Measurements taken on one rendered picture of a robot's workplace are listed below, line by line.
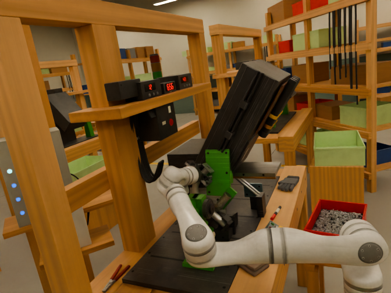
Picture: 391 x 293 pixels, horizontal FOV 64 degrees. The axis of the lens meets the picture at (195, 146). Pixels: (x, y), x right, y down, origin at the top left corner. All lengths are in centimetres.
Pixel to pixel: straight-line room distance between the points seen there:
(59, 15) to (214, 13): 1001
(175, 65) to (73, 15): 1057
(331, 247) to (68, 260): 81
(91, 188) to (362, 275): 97
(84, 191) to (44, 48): 1250
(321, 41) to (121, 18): 331
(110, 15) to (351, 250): 117
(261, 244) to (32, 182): 69
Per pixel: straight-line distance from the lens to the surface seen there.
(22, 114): 103
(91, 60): 131
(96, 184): 135
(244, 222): 154
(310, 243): 86
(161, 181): 110
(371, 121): 379
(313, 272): 151
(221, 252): 91
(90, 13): 131
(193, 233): 86
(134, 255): 149
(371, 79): 372
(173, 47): 1175
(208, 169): 138
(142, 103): 126
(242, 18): 1072
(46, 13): 116
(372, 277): 96
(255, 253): 86
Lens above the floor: 164
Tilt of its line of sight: 14 degrees down
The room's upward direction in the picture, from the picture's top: 8 degrees counter-clockwise
